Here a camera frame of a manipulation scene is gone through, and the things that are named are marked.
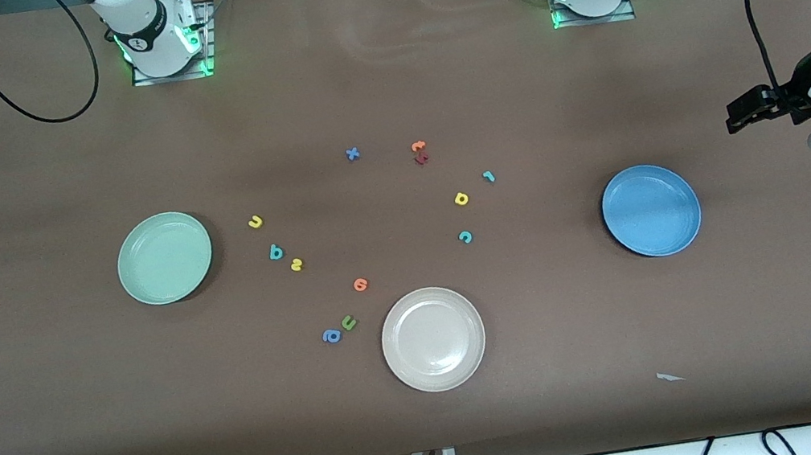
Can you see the teal foam letter r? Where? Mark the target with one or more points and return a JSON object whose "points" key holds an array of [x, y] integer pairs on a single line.
{"points": [[489, 176]]}

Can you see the yellow foam letter d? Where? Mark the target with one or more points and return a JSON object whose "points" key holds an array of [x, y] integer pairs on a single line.
{"points": [[457, 200]]}

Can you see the yellow foam letter u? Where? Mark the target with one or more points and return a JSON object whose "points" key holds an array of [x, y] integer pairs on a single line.
{"points": [[257, 225]]}

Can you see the teal foam letter c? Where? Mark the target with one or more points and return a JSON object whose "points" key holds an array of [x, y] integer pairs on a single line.
{"points": [[465, 233]]}

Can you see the teal foam letter b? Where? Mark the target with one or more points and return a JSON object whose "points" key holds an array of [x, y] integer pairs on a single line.
{"points": [[274, 252]]}

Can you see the yellow foam letter s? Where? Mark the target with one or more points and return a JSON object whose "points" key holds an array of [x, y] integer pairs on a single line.
{"points": [[296, 264]]}

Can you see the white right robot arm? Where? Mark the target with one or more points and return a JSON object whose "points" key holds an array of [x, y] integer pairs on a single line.
{"points": [[141, 25]]}

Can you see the blue plate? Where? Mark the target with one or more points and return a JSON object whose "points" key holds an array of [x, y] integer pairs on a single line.
{"points": [[651, 210]]}

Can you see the green plate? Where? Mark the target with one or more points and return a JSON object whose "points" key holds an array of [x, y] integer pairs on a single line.
{"points": [[164, 257]]}

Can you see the white paper scrap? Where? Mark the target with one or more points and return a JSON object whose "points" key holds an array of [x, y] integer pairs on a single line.
{"points": [[669, 377]]}

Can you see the dark red foam letter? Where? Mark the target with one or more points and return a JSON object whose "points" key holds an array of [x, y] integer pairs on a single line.
{"points": [[421, 159]]}

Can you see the orange foam letter t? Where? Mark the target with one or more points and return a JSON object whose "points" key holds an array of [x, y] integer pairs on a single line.
{"points": [[419, 146]]}

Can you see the beige plate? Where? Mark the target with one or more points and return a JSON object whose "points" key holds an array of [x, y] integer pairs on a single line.
{"points": [[433, 339]]}

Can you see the blue foam letter x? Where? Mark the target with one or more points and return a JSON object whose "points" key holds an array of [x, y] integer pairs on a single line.
{"points": [[353, 153]]}

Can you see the blue foam letter a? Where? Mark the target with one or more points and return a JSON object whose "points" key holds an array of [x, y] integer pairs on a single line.
{"points": [[325, 338]]}

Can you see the orange foam letter e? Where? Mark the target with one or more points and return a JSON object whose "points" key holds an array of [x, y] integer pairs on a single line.
{"points": [[356, 285]]}

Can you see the green foam letter u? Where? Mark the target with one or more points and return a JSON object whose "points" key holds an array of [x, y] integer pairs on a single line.
{"points": [[348, 327]]}

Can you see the brown table cover sheet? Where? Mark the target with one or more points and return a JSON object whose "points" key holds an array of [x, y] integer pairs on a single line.
{"points": [[438, 434]]}

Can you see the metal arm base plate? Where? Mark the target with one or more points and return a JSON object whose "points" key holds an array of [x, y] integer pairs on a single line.
{"points": [[620, 16], [208, 31]]}

